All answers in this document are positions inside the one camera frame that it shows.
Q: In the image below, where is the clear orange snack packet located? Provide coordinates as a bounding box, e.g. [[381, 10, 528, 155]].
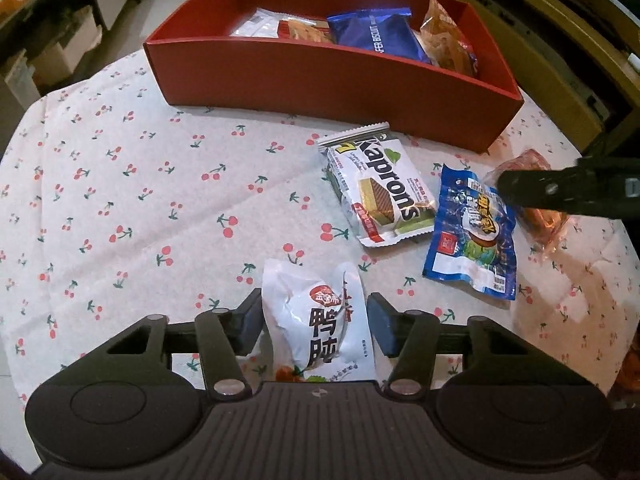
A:
[[419, 0, 480, 78], [482, 147, 571, 261]]

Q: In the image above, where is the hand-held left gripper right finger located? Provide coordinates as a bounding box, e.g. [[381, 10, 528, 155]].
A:
[[366, 292, 541, 403]]

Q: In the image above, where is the cherry print tablecloth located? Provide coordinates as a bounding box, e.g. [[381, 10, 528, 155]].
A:
[[0, 47, 640, 406]]

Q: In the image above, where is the white duck snack packet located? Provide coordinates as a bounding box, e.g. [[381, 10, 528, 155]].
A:
[[261, 258, 377, 385]]

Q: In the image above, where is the red snack packet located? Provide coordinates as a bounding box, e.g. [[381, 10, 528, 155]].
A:
[[277, 16, 335, 45]]

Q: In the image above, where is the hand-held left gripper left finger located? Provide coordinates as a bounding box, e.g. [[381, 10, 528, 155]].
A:
[[97, 287, 266, 403]]

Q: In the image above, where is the blue wafer biscuit packet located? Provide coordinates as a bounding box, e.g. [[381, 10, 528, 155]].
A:
[[326, 7, 433, 65]]

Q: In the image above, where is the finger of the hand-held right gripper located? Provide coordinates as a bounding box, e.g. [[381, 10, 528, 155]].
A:
[[499, 156, 640, 219]]

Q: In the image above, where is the white bun packet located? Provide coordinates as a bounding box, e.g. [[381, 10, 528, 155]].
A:
[[229, 7, 281, 39]]

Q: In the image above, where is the white cardboard box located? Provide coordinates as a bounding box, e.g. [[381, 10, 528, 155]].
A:
[[0, 55, 41, 111], [30, 7, 103, 78]]

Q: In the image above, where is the wooden television cabinet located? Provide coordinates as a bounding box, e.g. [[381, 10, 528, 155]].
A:
[[377, 0, 640, 153]]

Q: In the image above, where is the green white wafer packet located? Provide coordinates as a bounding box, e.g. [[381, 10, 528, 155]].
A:
[[318, 121, 437, 248]]

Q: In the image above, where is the blue sausage packet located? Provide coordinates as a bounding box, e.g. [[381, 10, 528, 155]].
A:
[[422, 162, 518, 302]]

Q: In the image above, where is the red cardboard box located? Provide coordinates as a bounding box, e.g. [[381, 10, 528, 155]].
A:
[[142, 0, 525, 155]]

